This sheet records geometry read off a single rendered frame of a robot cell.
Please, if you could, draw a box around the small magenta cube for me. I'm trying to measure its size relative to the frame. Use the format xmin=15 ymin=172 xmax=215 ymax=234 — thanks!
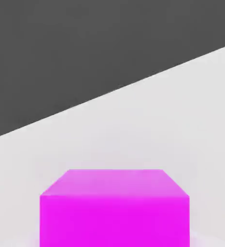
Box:
xmin=39 ymin=169 xmax=191 ymax=247

